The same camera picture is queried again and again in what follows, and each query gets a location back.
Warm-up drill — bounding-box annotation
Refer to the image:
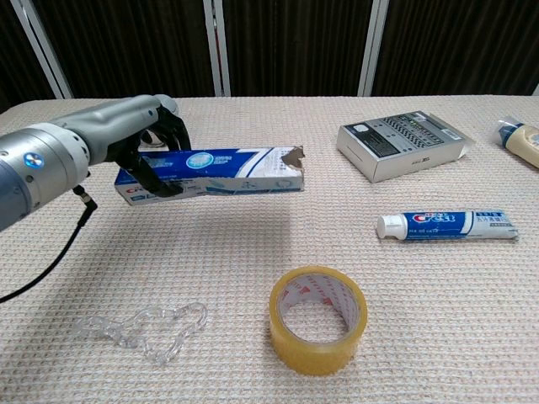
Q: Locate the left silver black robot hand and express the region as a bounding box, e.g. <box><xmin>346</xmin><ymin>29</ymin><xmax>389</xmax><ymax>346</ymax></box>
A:
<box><xmin>50</xmin><ymin>93</ymin><xmax>193</xmax><ymax>199</ymax></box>

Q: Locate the blue white toothpaste box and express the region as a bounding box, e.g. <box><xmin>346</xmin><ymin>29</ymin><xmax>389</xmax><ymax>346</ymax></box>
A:
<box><xmin>114</xmin><ymin>146</ymin><xmax>306</xmax><ymax>206</ymax></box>

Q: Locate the blue white toothpaste tube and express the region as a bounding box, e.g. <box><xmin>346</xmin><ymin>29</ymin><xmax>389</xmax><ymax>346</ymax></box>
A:
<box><xmin>376</xmin><ymin>209</ymin><xmax>520</xmax><ymax>242</ymax></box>

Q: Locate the silver printed cardboard box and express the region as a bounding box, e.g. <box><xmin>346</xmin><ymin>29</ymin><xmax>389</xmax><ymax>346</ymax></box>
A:
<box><xmin>335</xmin><ymin>109</ymin><xmax>477</xmax><ymax>183</ymax></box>

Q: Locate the beige woven tablecloth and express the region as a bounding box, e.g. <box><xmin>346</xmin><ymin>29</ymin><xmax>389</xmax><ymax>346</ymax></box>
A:
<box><xmin>0</xmin><ymin>94</ymin><xmax>539</xmax><ymax>404</ymax></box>

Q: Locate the yellowish clear tape roll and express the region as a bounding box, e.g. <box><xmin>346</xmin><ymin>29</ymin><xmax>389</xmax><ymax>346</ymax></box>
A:
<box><xmin>269</xmin><ymin>265</ymin><xmax>369</xmax><ymax>376</ymax></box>

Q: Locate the beige bottle with blue cap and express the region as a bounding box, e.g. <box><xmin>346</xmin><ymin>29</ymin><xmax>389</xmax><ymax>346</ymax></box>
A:
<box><xmin>490</xmin><ymin>115</ymin><xmax>539</xmax><ymax>170</ymax></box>

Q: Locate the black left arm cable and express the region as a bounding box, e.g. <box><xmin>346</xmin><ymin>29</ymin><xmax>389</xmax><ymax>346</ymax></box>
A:
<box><xmin>0</xmin><ymin>184</ymin><xmax>99</xmax><ymax>304</ymax></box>

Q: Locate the white partition post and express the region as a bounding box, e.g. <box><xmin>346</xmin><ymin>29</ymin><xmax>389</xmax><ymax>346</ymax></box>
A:
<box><xmin>8</xmin><ymin>0</ymin><xmax>73</xmax><ymax>100</ymax></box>
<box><xmin>357</xmin><ymin>0</ymin><xmax>389</xmax><ymax>97</ymax></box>
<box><xmin>203</xmin><ymin>0</ymin><xmax>232</xmax><ymax>97</ymax></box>

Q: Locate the clear plastic chain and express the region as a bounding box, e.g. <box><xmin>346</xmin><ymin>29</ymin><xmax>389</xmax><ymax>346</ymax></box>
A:
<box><xmin>72</xmin><ymin>301</ymin><xmax>209</xmax><ymax>365</ymax></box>

